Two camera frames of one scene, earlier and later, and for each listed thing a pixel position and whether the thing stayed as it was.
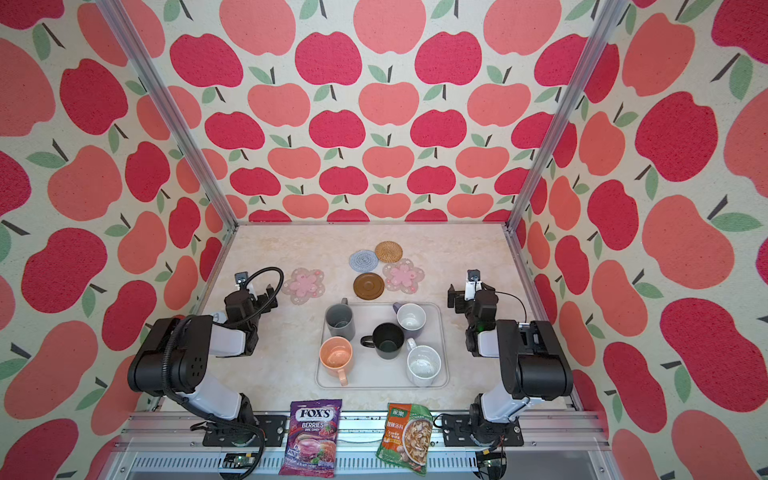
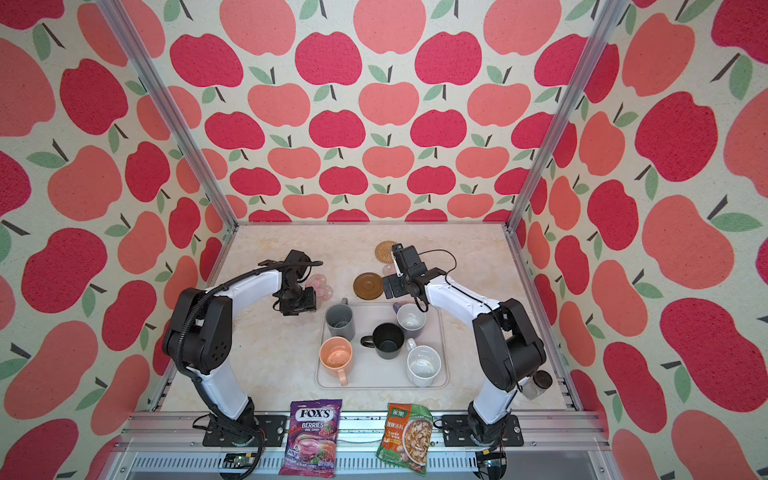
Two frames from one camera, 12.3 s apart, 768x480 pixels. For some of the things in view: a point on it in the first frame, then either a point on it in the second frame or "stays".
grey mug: x=340 y=320 stays
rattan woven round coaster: x=388 y=251 stays
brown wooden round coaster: x=368 y=286 stays
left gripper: x=262 y=300 -> x=311 y=304
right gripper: x=459 y=298 -> x=395 y=280
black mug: x=387 y=340 stays
